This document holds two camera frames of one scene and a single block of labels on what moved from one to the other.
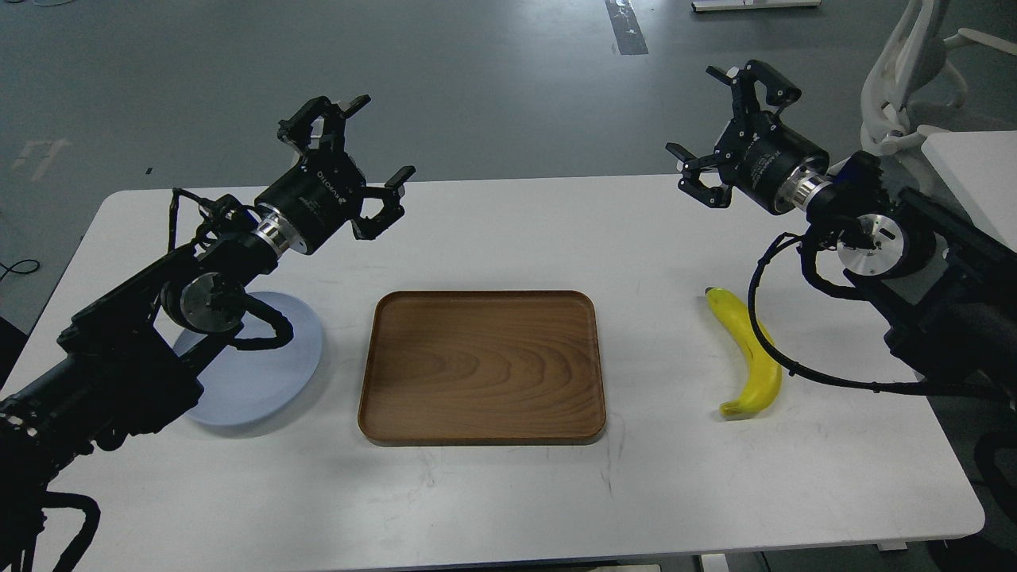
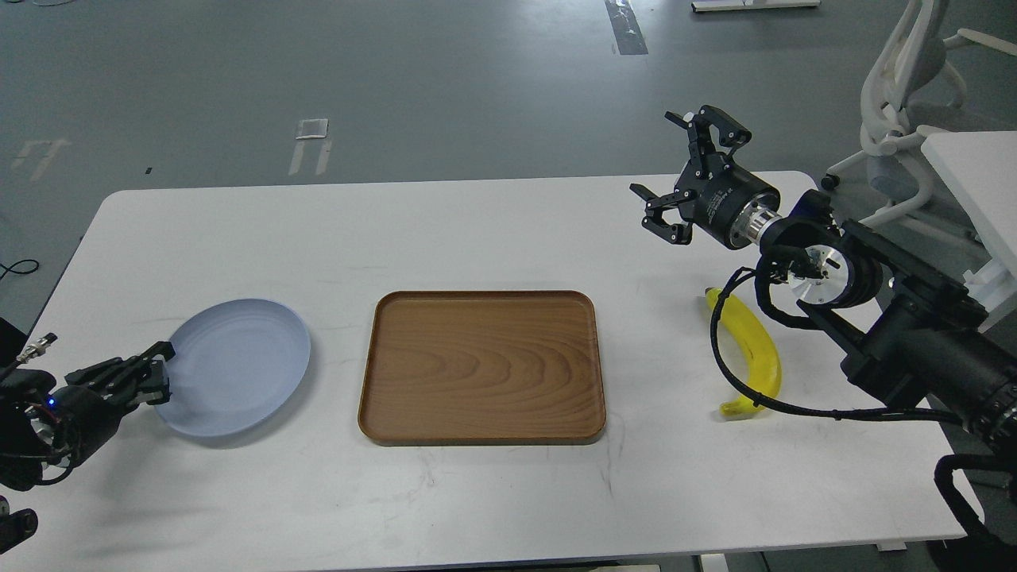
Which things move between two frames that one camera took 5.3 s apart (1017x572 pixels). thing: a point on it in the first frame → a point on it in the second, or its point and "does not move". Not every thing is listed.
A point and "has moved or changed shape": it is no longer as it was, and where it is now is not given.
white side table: [981, 168] does not move
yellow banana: [763, 370] does not move
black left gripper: [324, 191] → [82, 421]
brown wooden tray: [492, 368] does not move
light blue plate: [250, 384] has moved or changed shape
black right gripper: [768, 160] → [728, 203]
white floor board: [702, 6] does not move
